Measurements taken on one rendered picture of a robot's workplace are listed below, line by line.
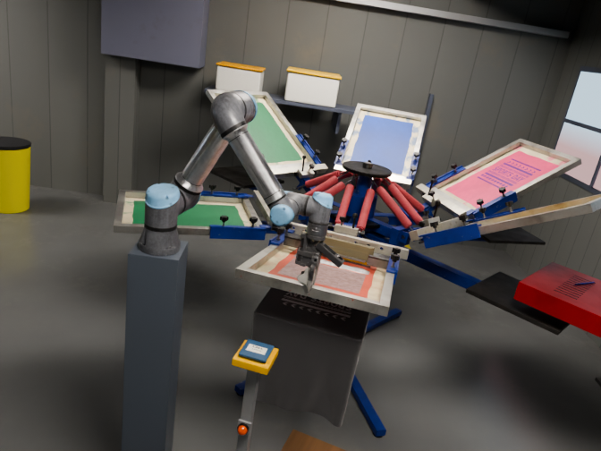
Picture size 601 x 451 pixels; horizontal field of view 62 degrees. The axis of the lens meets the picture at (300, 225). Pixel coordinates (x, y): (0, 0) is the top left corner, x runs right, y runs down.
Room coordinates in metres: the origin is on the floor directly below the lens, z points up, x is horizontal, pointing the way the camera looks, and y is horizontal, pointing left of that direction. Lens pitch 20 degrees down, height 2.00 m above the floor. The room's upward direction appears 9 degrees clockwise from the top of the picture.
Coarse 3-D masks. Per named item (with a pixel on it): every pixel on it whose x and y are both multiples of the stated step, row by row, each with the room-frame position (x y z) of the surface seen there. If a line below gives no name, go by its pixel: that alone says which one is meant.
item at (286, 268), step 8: (288, 256) 2.15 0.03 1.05; (280, 264) 1.99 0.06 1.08; (288, 264) 2.01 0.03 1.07; (296, 264) 2.04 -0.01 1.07; (320, 264) 2.11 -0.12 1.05; (272, 272) 1.85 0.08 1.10; (280, 272) 1.87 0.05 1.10; (288, 272) 1.89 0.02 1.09; (296, 272) 1.91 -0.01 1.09; (320, 272) 1.98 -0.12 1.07; (296, 280) 1.81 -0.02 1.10
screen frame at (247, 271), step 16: (256, 256) 1.92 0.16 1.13; (272, 256) 2.08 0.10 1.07; (240, 272) 1.70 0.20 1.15; (256, 272) 1.71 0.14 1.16; (288, 288) 1.66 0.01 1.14; (304, 288) 1.66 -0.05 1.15; (320, 288) 1.66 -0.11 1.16; (384, 288) 1.81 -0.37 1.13; (352, 304) 1.62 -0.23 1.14; (368, 304) 1.61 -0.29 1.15; (384, 304) 1.61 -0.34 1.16
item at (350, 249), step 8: (312, 240) 2.25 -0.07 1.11; (328, 240) 2.24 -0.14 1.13; (336, 240) 2.24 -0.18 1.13; (336, 248) 2.23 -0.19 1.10; (344, 248) 2.22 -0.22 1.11; (352, 248) 2.22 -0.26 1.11; (360, 248) 2.21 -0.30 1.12; (368, 248) 2.20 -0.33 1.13; (352, 256) 2.21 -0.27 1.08; (360, 256) 2.20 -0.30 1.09
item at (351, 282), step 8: (344, 264) 2.19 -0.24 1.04; (352, 264) 2.22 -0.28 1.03; (328, 272) 2.01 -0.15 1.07; (336, 272) 2.03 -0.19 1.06; (344, 272) 2.05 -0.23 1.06; (352, 272) 2.08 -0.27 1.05; (320, 280) 1.87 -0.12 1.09; (328, 280) 1.89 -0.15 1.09; (336, 280) 1.91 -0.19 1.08; (344, 280) 1.93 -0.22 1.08; (352, 280) 1.95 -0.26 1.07; (360, 280) 1.98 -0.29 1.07; (368, 280) 2.00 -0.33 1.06; (328, 288) 1.78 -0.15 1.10; (336, 288) 1.80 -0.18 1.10; (344, 288) 1.82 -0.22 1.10; (352, 288) 1.84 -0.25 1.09; (360, 288) 1.86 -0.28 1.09; (368, 288) 1.88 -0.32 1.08; (360, 296) 1.76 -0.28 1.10
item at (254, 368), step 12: (240, 348) 1.51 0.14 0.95; (276, 348) 1.55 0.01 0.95; (240, 360) 1.44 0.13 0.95; (252, 360) 1.46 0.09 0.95; (252, 372) 1.48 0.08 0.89; (264, 372) 1.42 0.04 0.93; (252, 384) 1.48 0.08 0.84; (252, 396) 1.47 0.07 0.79; (252, 408) 1.48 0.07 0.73; (240, 420) 1.47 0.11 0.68; (252, 420) 1.50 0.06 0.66; (240, 444) 1.48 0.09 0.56
